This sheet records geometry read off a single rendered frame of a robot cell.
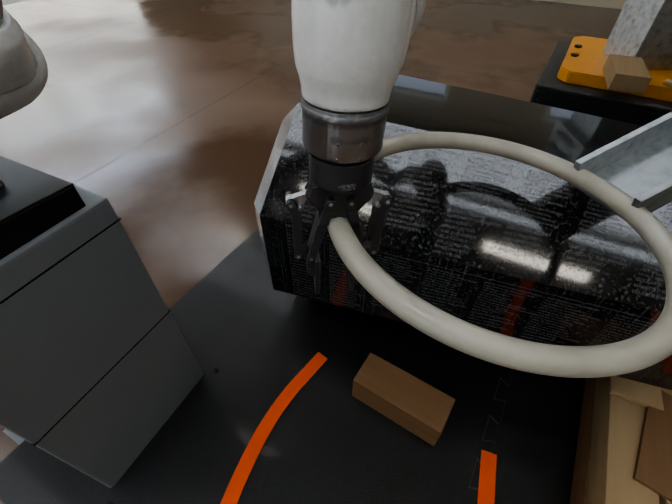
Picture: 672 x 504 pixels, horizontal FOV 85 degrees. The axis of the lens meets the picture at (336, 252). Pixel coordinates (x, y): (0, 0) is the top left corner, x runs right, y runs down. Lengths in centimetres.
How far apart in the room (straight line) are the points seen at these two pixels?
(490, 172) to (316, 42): 68
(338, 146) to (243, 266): 140
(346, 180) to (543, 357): 26
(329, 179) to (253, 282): 128
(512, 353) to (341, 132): 27
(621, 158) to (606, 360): 47
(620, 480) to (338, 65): 118
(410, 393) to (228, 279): 91
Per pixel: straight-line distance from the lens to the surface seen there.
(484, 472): 135
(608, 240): 97
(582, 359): 43
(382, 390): 124
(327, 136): 38
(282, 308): 155
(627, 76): 157
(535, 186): 96
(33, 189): 89
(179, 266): 185
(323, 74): 35
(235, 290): 165
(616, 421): 136
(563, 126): 113
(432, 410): 124
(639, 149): 86
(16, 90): 98
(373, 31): 34
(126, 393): 121
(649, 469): 133
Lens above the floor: 126
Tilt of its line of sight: 45 degrees down
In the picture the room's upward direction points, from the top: straight up
